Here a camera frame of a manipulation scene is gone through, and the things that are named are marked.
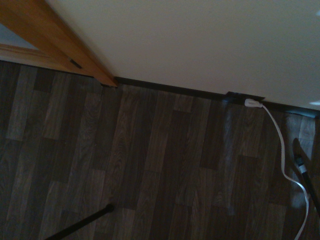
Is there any black baseboard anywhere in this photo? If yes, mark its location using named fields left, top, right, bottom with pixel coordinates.
left=114, top=76, right=320, bottom=119

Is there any white power plug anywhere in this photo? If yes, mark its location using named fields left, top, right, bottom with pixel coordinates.
left=244, top=98, right=264, bottom=109

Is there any black tripod leg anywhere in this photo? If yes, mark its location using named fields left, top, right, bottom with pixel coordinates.
left=44, top=203, right=115, bottom=240

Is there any black stand leg silver band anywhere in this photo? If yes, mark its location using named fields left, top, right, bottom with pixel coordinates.
left=291, top=137, right=320, bottom=213

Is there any wooden door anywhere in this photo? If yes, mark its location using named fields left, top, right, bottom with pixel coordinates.
left=0, top=24, right=51, bottom=65

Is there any black wall outlet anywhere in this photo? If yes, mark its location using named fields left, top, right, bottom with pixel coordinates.
left=225, top=91, right=266, bottom=105

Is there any wooden door frame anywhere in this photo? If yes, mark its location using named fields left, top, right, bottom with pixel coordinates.
left=0, top=0, right=119, bottom=88

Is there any white flat power cable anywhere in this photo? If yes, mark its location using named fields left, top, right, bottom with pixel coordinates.
left=259, top=103, right=311, bottom=240

